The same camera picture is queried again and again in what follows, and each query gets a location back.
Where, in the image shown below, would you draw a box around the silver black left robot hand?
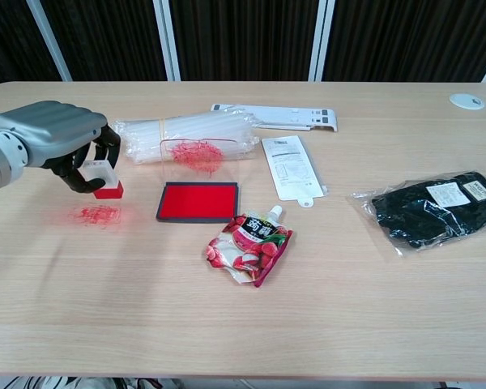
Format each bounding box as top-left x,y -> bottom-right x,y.
0,100 -> 122,195

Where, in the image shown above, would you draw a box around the white and red stamp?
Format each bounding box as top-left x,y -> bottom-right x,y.
79,159 -> 125,201

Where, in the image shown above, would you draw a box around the bundle of clear plastic tubes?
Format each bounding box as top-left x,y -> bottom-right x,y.
109,113 -> 256,168

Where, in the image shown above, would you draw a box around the red ink pad clear lid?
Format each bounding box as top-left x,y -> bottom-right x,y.
155,137 -> 249,224

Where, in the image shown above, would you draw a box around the white folding plastic stand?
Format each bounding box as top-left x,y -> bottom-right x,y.
209,103 -> 340,133

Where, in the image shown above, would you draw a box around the lychee jelly drink pouch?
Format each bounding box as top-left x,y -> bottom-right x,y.
204,204 -> 294,289

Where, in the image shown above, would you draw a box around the white printed packaging sleeve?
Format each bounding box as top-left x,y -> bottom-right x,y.
261,135 -> 330,208

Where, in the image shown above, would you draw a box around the black white clutter under table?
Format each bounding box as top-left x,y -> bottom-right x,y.
3,375 -> 167,389

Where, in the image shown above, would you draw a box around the black gloves in plastic bag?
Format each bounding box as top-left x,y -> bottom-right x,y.
346,169 -> 486,261

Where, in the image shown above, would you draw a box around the white round cable grommet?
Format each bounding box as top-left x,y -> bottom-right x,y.
448,92 -> 486,110

